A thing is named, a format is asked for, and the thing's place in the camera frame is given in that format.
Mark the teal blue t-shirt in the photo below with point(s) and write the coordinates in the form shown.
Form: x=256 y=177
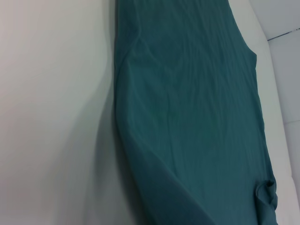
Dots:
x=187 y=117

